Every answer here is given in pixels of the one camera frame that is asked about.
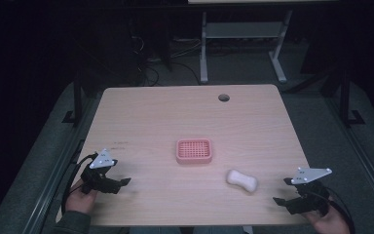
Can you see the pink soap dish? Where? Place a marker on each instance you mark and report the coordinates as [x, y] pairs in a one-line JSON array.
[[194, 151]]

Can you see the person's right hand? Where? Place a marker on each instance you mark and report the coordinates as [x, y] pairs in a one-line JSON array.
[[329, 223]]

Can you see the white metal stand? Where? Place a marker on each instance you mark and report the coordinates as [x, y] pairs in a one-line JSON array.
[[243, 30]]

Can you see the person's left hand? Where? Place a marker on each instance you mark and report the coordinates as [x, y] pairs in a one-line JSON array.
[[79, 201]]

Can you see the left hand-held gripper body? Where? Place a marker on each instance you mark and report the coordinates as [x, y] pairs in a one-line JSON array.
[[94, 182]]

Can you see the metal frame rail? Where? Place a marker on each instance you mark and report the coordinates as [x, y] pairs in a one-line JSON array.
[[368, 177], [50, 178]]

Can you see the black metal stand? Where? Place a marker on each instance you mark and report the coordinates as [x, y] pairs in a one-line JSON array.
[[345, 97], [77, 97]]

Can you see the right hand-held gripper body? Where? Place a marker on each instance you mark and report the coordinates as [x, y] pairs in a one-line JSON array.
[[311, 196]]

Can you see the white soap bar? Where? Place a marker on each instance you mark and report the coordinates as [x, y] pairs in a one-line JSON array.
[[242, 181]]

